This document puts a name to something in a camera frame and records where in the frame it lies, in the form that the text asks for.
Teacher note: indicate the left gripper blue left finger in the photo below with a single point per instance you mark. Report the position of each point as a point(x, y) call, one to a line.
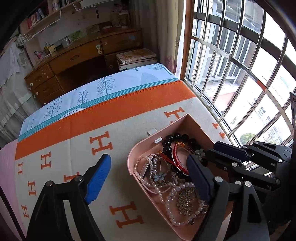
point(95, 177)

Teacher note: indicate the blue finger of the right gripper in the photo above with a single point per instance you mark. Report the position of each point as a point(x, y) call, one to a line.
point(231, 149)
point(225, 162)

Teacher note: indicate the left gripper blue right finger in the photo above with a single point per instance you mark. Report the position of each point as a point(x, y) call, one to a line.
point(202, 178)

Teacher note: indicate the silver leaf pearl hairpiece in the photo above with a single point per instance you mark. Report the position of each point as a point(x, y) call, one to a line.
point(190, 204)

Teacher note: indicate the blue flower pearl brooch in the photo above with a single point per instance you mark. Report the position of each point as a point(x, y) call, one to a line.
point(160, 171)

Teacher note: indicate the white pearl bracelet gold charm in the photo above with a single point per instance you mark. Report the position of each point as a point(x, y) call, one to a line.
point(172, 212)

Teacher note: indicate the silver ring red charm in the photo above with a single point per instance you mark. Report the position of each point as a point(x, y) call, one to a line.
point(144, 170)

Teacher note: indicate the pink rectangular storage box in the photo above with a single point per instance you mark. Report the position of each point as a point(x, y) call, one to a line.
point(174, 144)

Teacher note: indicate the orange grey H blanket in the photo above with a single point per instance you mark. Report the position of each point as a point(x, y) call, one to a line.
point(71, 145)

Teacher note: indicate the pink bed sheet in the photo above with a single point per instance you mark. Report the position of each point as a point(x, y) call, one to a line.
point(8, 183)

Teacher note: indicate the metal window grille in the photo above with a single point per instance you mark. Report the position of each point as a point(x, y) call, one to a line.
point(241, 65)

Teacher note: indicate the blue white tree sheet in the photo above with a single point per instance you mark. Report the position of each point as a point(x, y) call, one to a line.
point(95, 92)

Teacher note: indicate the wooden desk with drawers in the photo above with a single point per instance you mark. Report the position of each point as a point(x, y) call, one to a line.
point(87, 59)

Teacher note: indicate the white lace covered furniture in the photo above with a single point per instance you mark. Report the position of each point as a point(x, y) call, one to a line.
point(17, 101)

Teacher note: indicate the stack of books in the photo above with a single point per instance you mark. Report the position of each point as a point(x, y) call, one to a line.
point(135, 58)

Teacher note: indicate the beige curtain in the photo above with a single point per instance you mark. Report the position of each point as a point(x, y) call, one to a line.
point(161, 24)

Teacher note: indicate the white mug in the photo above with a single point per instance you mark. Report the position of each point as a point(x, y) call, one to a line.
point(66, 42)

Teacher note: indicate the wooden bookshelf with books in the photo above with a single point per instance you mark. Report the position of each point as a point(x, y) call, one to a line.
point(53, 21)

